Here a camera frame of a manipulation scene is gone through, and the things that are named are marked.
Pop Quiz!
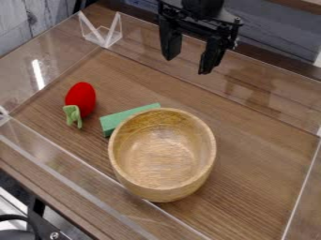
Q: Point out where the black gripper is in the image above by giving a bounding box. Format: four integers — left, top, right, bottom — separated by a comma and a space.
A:
158, 0, 244, 74

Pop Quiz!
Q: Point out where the wooden bowl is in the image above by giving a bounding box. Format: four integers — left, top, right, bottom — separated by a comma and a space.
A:
109, 108, 217, 203

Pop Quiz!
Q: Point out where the clear acrylic corner bracket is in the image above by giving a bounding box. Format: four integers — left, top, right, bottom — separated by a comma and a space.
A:
78, 11, 124, 49

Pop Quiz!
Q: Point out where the red felt strawberry toy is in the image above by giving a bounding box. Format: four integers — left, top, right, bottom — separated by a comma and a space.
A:
63, 82, 97, 128

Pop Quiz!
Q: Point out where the black metal stand base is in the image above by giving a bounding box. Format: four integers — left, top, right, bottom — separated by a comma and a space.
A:
0, 196, 73, 240

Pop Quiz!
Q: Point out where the green foam block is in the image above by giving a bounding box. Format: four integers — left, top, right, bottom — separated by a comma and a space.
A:
100, 103, 161, 137

